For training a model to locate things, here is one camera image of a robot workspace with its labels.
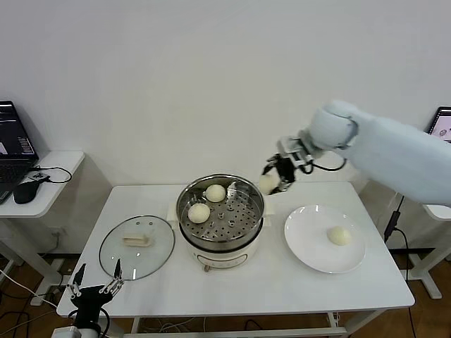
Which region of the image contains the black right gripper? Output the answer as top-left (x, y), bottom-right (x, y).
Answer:
top-left (262, 156), bottom-right (299, 195)

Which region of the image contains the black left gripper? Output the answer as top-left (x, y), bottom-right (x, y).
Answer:
top-left (69, 259), bottom-right (124, 327)

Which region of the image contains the white steamed baozi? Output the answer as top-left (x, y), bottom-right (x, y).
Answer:
top-left (187, 204), bottom-right (211, 225)
top-left (259, 175), bottom-right (280, 196)
top-left (205, 184), bottom-right (226, 204)
top-left (326, 225), bottom-right (352, 246)

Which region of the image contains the round glass pot lid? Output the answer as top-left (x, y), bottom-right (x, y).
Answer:
top-left (99, 215), bottom-right (176, 282)

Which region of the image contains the stainless steel steamer basket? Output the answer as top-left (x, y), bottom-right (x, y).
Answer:
top-left (175, 173), bottom-right (266, 247)

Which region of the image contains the round white plate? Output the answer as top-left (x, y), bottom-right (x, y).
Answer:
top-left (284, 205), bottom-right (366, 275)

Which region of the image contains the cream electric cooker base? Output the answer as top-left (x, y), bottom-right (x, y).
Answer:
top-left (167, 195), bottom-right (276, 274)

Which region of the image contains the black computer mouse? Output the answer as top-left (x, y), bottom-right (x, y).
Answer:
top-left (13, 181), bottom-right (39, 205)

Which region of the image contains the white side table with mouse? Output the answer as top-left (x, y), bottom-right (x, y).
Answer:
top-left (0, 151), bottom-right (114, 307)

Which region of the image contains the white side table with label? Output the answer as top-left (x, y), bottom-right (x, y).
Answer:
top-left (359, 175), bottom-right (451, 300)

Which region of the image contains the black laptop with dark screen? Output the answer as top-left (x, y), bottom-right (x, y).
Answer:
top-left (0, 101), bottom-right (40, 206)

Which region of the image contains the grey laptop with bright screen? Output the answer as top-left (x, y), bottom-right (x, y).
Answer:
top-left (428, 106), bottom-right (451, 144)

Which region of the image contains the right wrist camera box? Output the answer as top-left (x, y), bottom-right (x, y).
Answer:
top-left (276, 136), bottom-right (315, 172)

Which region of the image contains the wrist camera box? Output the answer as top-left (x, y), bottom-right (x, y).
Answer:
top-left (276, 136), bottom-right (315, 172)
top-left (52, 326), bottom-right (80, 338)

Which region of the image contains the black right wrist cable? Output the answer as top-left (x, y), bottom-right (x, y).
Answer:
top-left (309, 156), bottom-right (348, 173)

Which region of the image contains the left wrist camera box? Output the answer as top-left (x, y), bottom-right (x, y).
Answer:
top-left (52, 326), bottom-right (80, 338)

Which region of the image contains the black cable with adapter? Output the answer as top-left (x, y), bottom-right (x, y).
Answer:
top-left (383, 195), bottom-right (429, 282)

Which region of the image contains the black hub with cable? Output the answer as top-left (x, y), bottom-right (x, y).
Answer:
top-left (30, 165), bottom-right (73, 184)

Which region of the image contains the white main table frame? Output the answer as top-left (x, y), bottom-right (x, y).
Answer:
top-left (68, 309), bottom-right (388, 338)

